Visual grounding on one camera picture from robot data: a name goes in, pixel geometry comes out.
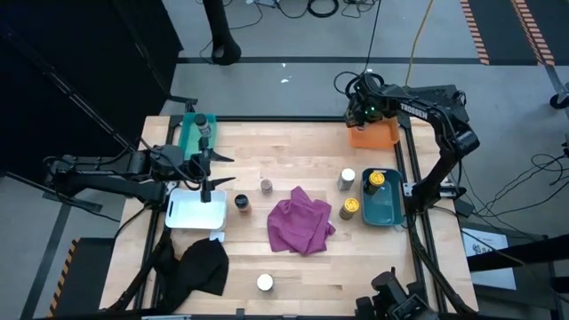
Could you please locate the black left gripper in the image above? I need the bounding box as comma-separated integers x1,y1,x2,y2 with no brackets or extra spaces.
177,136,237,204

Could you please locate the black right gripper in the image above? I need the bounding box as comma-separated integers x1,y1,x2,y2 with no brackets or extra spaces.
344,73,391,129

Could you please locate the black-lidded jar orange label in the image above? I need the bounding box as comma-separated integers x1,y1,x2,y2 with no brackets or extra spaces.
234,193,252,215

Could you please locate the black-lidded jar purple label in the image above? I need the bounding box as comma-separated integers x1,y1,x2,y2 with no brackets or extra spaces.
194,113,212,138

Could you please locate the yellow-lidded dark spice jar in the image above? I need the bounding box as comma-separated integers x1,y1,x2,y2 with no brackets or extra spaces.
338,197,361,221
364,170,387,196

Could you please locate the white-lidded glass spice jar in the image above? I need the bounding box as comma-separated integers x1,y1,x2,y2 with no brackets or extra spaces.
336,167,357,192
256,273,275,293

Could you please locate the orange plastic bin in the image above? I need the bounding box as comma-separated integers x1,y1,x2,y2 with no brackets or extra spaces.
347,116,401,150

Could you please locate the mint green plastic bin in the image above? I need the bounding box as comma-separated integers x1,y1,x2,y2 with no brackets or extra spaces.
177,111,219,161

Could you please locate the white plastic bin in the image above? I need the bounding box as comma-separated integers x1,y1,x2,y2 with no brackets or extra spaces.
164,187,228,231

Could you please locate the purple cloth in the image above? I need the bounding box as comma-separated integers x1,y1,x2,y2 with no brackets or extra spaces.
266,185,337,257

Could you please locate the black cloth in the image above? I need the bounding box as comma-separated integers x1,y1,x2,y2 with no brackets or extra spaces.
155,237,230,315

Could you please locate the blue plastic bin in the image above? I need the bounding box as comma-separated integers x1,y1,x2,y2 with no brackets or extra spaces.
360,167,406,228

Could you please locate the black orange-striped floor mat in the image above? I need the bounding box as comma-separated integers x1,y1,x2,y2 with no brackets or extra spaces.
460,0,557,67

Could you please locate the black yellow-striped floor mat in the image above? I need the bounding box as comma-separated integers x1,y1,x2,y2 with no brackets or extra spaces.
46,237,116,319

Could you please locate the white printed sheet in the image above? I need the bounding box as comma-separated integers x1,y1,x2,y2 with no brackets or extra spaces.
461,227,517,291

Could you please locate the black curtain partition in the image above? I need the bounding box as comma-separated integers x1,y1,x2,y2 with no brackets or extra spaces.
0,0,184,179

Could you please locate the black caster wheel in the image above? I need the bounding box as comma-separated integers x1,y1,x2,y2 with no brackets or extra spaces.
549,79,569,111

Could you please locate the black floor beam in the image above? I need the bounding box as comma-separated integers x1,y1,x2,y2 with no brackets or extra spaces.
466,233,569,273

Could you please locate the black looped cable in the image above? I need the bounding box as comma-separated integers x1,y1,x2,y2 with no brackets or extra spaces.
333,69,359,97

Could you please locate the thin black hanging cable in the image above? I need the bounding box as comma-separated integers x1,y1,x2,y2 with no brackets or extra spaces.
364,0,383,75

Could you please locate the black aluminium table frame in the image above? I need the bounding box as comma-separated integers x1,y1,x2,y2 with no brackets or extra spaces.
106,114,479,319

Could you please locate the yellow hanging cable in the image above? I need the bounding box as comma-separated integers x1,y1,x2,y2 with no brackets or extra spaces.
404,0,436,88

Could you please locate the coiled black floor cable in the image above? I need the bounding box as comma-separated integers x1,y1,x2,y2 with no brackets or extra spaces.
306,0,341,19

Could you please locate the black camera on mount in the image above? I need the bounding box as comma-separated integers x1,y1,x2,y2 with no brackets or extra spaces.
355,266,439,320

